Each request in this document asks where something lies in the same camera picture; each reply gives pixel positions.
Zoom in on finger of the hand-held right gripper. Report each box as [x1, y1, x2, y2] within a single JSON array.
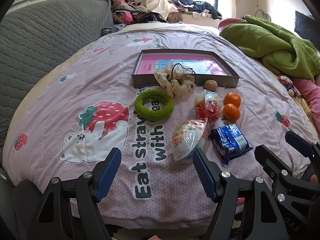
[[254, 144, 310, 205], [285, 131, 320, 173]]

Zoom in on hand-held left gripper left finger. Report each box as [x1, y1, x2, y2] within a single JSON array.
[[26, 147, 122, 240]]

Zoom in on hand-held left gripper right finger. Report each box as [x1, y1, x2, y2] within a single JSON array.
[[192, 147, 288, 240]]

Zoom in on blue biscuit packet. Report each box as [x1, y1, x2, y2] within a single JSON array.
[[209, 123, 253, 165]]

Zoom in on white egg snack packet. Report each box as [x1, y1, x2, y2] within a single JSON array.
[[172, 118, 209, 164]]

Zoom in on orange tangerine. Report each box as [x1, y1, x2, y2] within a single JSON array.
[[224, 92, 242, 108], [222, 104, 241, 121]]

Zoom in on red snack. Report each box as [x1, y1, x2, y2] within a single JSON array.
[[194, 90, 223, 123]]

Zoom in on green fuzzy scrunchie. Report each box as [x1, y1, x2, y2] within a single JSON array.
[[134, 89, 175, 122]]

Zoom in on cream organza scrunchie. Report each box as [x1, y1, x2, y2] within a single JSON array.
[[153, 62, 197, 98]]

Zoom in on gray cardboard box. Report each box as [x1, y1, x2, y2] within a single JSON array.
[[131, 49, 240, 88]]

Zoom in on pink cloth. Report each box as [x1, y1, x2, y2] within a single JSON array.
[[294, 77, 320, 120]]

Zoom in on small blue candy packet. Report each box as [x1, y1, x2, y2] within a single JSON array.
[[287, 85, 302, 98]]

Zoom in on pink strawberry print bedsheet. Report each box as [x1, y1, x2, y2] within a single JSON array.
[[2, 24, 320, 227]]

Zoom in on green fleece blanket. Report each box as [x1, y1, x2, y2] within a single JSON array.
[[219, 14, 320, 80]]

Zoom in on pink and blue book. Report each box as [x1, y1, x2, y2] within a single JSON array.
[[136, 56, 227, 76]]

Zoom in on black television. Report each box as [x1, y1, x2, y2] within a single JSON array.
[[294, 10, 320, 49]]

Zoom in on pink pillow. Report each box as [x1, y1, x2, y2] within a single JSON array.
[[217, 18, 244, 32]]

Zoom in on dark floral cloth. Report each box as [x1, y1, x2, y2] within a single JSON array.
[[101, 24, 125, 37]]

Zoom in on gray quilted headboard cover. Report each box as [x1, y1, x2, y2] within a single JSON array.
[[0, 0, 114, 143]]

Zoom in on pile of mixed clothes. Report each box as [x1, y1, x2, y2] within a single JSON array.
[[110, 0, 168, 25]]

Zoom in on dark clothes on windowsill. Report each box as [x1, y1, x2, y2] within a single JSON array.
[[168, 0, 222, 20]]

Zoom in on white wire loop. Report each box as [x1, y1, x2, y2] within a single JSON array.
[[255, 10, 272, 23]]

